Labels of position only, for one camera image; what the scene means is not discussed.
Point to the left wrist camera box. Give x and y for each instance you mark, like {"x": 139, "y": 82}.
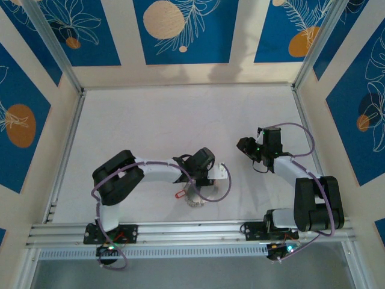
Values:
{"x": 219, "y": 171}

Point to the aluminium table edge rail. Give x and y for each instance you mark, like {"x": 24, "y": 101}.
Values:
{"x": 303, "y": 114}
{"x": 67, "y": 150}

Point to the large keyring with keys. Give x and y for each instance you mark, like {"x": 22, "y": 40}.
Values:
{"x": 195, "y": 203}

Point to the aluminium mounting rail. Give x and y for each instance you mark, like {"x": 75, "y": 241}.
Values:
{"x": 186, "y": 231}

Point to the controller board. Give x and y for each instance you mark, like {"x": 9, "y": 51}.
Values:
{"x": 278, "y": 250}
{"x": 103, "y": 250}

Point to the aluminium frame post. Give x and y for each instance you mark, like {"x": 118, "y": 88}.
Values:
{"x": 316, "y": 45}
{"x": 57, "y": 51}

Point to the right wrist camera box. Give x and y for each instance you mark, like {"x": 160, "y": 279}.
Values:
{"x": 260, "y": 137}

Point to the red key tag with key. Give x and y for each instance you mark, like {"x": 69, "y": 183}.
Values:
{"x": 179, "y": 194}

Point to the right controller board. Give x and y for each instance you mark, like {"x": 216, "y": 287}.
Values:
{"x": 278, "y": 250}

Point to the left controller board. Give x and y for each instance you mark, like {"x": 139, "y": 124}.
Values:
{"x": 103, "y": 250}

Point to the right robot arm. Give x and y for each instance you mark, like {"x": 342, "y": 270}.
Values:
{"x": 319, "y": 204}

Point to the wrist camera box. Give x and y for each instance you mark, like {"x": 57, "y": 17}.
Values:
{"x": 260, "y": 137}
{"x": 219, "y": 171}

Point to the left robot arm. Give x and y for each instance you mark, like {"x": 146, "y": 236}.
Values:
{"x": 156, "y": 173}

